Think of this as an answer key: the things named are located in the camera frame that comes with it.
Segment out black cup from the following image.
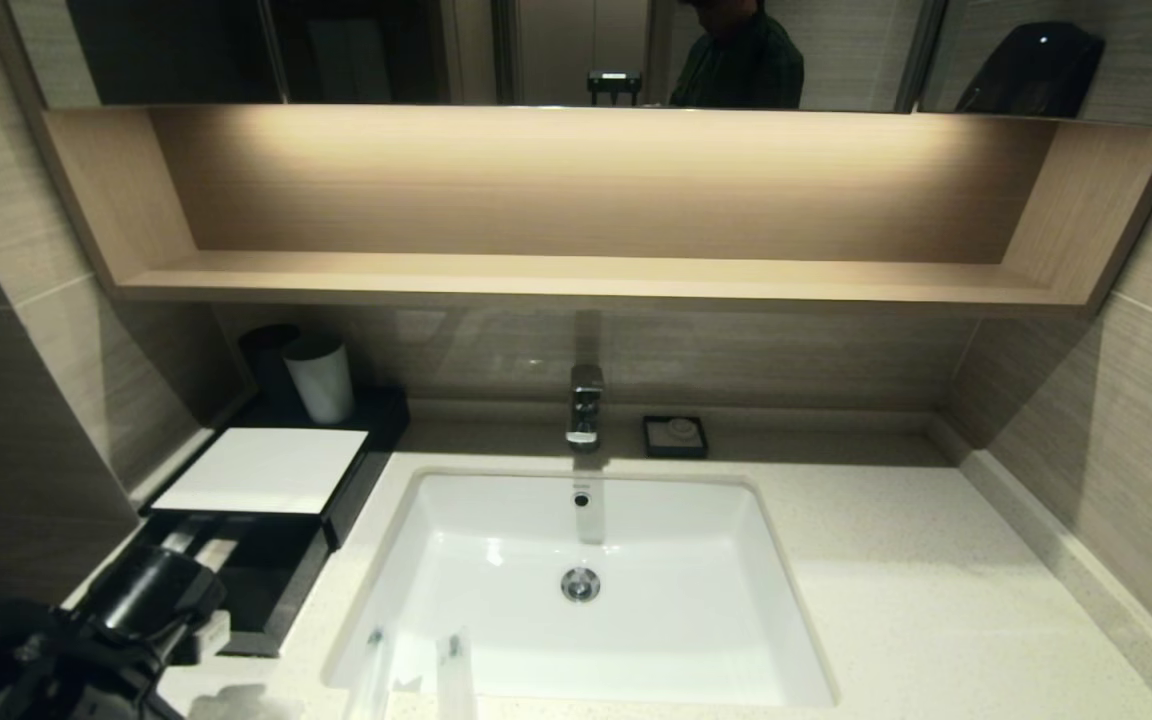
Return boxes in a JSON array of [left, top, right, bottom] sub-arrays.
[[239, 322, 303, 409]]

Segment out black soap dish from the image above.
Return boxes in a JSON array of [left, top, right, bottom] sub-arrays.
[[642, 415, 709, 460]]

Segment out white cup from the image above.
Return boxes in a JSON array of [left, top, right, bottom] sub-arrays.
[[283, 334, 356, 424]]

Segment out black amenity drawer box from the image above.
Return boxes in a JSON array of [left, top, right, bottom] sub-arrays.
[[141, 385, 411, 551]]

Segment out wall mirror cabinet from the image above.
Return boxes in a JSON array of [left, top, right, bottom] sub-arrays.
[[6, 0, 1152, 127]]

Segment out chrome faucet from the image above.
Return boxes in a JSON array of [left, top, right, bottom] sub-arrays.
[[565, 364, 605, 451]]

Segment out white sink basin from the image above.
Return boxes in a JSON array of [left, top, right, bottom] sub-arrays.
[[322, 468, 839, 709]]

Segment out light wooden wall shelf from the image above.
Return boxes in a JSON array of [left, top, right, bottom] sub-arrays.
[[41, 103, 1152, 319]]

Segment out black wall hair dryer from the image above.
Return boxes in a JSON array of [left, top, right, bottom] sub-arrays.
[[954, 22, 1106, 117]]

